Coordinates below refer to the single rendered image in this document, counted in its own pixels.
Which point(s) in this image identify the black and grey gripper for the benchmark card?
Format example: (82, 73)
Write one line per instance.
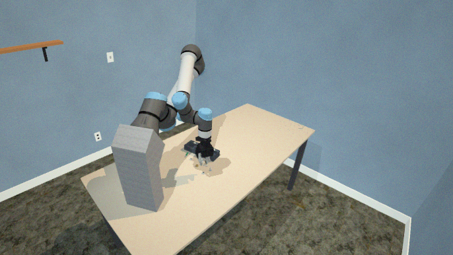
(206, 148)

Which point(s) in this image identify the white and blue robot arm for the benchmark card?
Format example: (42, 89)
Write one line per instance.
(159, 112)

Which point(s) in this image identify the dark grey rack of bins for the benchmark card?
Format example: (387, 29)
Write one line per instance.
(191, 147)

